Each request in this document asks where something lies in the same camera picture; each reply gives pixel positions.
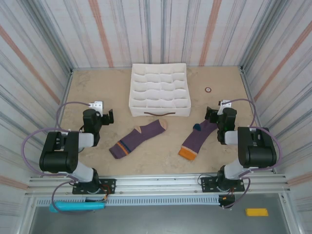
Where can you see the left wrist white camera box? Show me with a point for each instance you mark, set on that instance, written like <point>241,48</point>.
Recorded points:
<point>96,105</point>

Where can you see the long aluminium mounting rail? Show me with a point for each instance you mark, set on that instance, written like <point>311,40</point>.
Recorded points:
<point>158,185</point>

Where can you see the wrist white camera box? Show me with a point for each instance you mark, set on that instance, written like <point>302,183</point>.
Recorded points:
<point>225,103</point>
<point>96,105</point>

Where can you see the white fabric divided organizer box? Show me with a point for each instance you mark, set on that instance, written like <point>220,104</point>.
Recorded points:
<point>159,90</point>

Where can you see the purple sock with teal toe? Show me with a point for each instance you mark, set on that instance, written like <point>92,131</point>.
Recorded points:
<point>197,140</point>

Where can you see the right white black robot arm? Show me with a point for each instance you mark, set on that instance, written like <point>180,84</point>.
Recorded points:
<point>258,151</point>

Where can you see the yellow rectangular block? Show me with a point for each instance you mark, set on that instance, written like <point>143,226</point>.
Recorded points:
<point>256,212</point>

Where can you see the aluminium table side rail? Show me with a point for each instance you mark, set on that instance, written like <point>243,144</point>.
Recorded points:
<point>65,92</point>
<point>249,92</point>

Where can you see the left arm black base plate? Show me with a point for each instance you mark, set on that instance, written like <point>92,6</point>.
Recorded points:
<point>109,185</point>

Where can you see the purple sock with beige toe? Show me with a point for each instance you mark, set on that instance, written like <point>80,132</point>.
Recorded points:
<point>139,139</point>

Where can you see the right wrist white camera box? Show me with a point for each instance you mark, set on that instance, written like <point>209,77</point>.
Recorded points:
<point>225,103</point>

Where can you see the teal plastic tube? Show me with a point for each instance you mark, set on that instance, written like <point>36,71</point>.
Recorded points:
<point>80,206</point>

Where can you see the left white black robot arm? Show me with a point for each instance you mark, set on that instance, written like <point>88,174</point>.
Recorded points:
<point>58,156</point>

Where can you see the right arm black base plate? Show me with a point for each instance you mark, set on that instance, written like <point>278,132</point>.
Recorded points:
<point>206,184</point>

